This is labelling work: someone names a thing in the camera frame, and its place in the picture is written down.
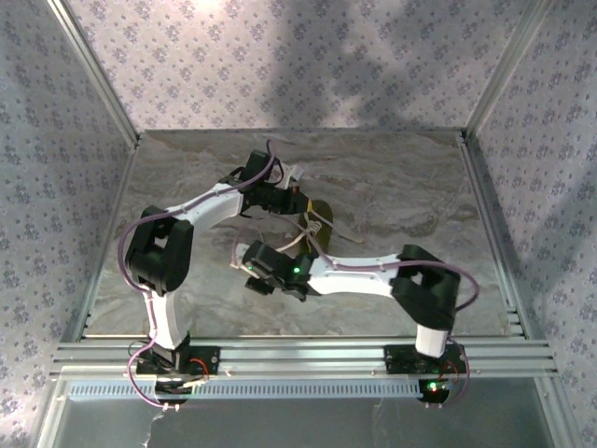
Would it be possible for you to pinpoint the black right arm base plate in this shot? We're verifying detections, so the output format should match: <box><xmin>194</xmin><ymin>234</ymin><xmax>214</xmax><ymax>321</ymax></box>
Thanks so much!
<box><xmin>384</xmin><ymin>343</ymin><xmax>469</xmax><ymax>375</ymax></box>

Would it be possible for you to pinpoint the olive green shoe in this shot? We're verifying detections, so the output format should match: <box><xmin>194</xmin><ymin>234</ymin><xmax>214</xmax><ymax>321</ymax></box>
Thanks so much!
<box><xmin>298</xmin><ymin>198</ymin><xmax>335</xmax><ymax>268</ymax></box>

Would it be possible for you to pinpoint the aluminium table side rail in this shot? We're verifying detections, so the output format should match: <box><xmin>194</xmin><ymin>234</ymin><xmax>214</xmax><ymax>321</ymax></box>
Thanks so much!
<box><xmin>60</xmin><ymin>139</ymin><xmax>141</xmax><ymax>342</ymax></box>
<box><xmin>459</xmin><ymin>132</ymin><xmax>528</xmax><ymax>337</ymax></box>

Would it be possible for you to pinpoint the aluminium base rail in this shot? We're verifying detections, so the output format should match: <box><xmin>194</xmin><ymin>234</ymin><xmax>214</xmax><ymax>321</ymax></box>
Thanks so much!
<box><xmin>50</xmin><ymin>334</ymin><xmax>559</xmax><ymax>380</ymax></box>

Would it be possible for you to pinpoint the beige shoelace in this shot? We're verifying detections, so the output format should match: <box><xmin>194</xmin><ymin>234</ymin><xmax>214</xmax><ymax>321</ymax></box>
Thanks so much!
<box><xmin>277</xmin><ymin>207</ymin><xmax>366</xmax><ymax>263</ymax></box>

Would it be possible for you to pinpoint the black right controller board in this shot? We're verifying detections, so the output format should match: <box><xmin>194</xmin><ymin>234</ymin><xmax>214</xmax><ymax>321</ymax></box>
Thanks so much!
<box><xmin>418</xmin><ymin>378</ymin><xmax>452</xmax><ymax>403</ymax></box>

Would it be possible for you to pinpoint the aluminium frame post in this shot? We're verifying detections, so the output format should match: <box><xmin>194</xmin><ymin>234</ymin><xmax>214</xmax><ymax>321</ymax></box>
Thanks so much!
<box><xmin>535</xmin><ymin>377</ymin><xmax>579</xmax><ymax>448</ymax></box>
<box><xmin>46</xmin><ymin>0</ymin><xmax>142</xmax><ymax>147</ymax></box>
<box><xmin>35</xmin><ymin>380</ymin><xmax>71</xmax><ymax>448</ymax></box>
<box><xmin>463</xmin><ymin>0</ymin><xmax>560</xmax><ymax>141</ymax></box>

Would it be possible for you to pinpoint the black left controller board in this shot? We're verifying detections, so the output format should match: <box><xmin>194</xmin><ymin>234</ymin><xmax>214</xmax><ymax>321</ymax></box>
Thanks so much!
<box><xmin>155</xmin><ymin>378</ymin><xmax>206</xmax><ymax>406</ymax></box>

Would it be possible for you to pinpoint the black controller board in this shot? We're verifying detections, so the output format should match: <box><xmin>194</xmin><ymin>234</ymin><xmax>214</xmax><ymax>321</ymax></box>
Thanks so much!
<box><xmin>418</xmin><ymin>378</ymin><xmax>452</xmax><ymax>403</ymax></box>
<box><xmin>155</xmin><ymin>378</ymin><xmax>206</xmax><ymax>406</ymax></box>

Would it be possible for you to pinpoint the slotted grey cable duct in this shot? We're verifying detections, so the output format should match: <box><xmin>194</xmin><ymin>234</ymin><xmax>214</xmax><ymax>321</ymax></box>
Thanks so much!
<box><xmin>64</xmin><ymin>376</ymin><xmax>437</xmax><ymax>401</ymax></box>

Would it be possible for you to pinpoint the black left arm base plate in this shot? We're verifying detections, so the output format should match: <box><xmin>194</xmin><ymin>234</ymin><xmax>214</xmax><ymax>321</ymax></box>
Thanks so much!
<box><xmin>136</xmin><ymin>344</ymin><xmax>221</xmax><ymax>377</ymax></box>

